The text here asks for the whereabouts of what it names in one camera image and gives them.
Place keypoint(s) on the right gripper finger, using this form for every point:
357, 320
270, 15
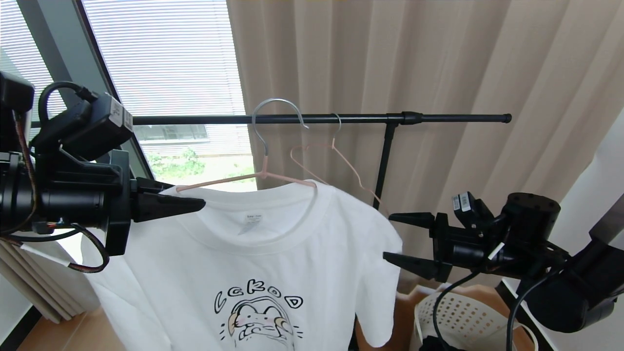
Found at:
414, 267
417, 220

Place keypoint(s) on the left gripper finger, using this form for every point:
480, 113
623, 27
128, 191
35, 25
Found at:
161, 207
146, 185

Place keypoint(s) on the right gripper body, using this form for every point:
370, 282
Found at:
477, 248

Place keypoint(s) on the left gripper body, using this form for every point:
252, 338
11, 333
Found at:
73, 209

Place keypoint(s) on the pink clothes hanger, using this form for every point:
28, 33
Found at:
351, 168
265, 165

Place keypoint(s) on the white garment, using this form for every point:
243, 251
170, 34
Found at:
268, 253

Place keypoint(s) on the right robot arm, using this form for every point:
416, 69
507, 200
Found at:
575, 292

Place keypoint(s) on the white laundry basket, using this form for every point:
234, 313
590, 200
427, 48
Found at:
468, 317

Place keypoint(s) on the black clothes rack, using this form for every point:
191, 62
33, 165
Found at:
438, 118

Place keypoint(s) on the black garment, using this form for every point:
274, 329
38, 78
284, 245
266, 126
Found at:
438, 345

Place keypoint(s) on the beige curtain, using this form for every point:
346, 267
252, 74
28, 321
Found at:
414, 58
39, 287

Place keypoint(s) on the window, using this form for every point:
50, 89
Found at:
170, 58

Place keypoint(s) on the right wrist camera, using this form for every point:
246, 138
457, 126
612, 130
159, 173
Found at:
470, 209

